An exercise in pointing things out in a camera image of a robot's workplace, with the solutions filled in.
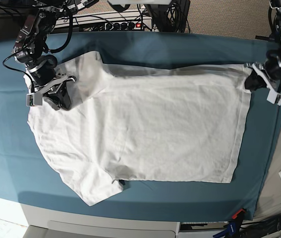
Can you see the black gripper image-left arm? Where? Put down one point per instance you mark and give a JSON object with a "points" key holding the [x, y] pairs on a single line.
{"points": [[63, 100]]}

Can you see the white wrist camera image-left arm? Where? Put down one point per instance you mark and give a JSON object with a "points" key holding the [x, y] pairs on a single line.
{"points": [[34, 99]]}

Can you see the black power strip red switch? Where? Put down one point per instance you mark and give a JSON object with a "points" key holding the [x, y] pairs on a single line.
{"points": [[124, 26]]}

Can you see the white T-shirt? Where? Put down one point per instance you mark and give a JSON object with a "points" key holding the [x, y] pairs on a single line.
{"points": [[139, 123]]}

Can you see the orange blue clamp bottom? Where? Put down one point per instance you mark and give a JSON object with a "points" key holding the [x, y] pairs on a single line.
{"points": [[233, 227]]}

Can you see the teal table cloth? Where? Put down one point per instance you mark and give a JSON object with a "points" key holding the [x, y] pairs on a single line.
{"points": [[26, 177]]}

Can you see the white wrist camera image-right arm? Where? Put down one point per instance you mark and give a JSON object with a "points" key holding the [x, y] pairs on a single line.
{"points": [[274, 97]]}

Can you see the black gripper image-right arm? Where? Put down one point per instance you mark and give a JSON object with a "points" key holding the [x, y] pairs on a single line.
{"points": [[254, 81]]}

